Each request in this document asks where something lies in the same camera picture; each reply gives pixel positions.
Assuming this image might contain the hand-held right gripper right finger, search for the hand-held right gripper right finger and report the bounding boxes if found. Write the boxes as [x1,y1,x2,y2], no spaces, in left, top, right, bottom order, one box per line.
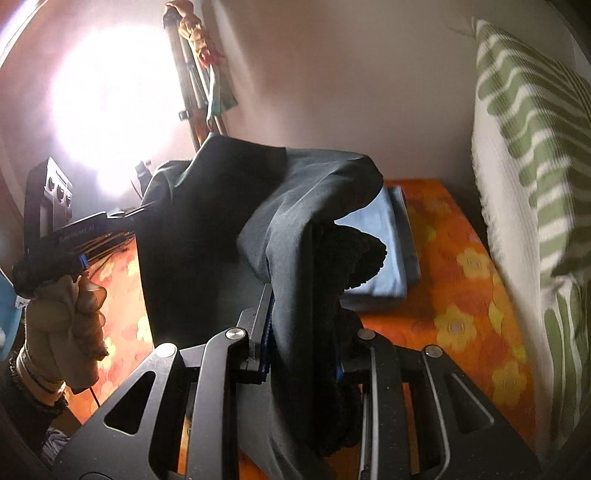
[337,314,541,480]

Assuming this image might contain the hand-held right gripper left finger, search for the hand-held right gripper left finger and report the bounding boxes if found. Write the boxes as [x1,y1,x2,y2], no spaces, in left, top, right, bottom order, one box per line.
[52,284,275,480]

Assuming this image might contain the dark grey pants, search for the dark grey pants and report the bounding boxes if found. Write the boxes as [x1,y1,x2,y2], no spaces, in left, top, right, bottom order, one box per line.
[136,133,387,480]

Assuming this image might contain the person's left forearm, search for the person's left forearm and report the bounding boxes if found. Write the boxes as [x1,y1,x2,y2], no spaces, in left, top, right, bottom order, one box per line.
[7,346,70,416]

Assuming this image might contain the person's left hand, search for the person's left hand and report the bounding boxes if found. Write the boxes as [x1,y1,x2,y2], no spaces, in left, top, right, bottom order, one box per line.
[25,272,110,388]

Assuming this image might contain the small black tripod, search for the small black tripod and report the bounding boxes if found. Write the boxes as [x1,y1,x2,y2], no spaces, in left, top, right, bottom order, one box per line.
[134,159,155,204]

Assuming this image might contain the blue chair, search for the blue chair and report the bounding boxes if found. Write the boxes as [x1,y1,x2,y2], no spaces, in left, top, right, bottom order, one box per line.
[0,270,24,361]

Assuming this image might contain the orange floral bed cover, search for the orange floral bed cover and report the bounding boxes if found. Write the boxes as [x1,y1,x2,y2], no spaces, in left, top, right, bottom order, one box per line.
[69,179,539,480]

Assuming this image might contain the teal cloth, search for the teal cloth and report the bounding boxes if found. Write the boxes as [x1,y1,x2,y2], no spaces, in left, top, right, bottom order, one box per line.
[206,69,238,120]

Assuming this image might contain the tall folded tripod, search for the tall folded tripod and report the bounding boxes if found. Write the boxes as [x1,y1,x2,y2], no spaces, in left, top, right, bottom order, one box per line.
[163,1,232,151]

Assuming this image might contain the orange patterned cloth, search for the orange patterned cloth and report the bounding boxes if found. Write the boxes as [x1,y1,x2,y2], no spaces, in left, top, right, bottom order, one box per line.
[178,1,225,65]

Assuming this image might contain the person's striped clothing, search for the person's striped clothing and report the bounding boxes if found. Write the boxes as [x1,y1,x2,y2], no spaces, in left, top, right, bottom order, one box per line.
[41,427,72,467]

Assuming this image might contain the green striped white blanket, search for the green striped white blanket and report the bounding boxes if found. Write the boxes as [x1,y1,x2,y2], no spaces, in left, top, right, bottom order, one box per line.
[468,17,591,457]

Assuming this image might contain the ring light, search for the ring light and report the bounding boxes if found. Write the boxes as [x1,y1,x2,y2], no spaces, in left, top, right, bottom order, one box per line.
[51,32,185,195]

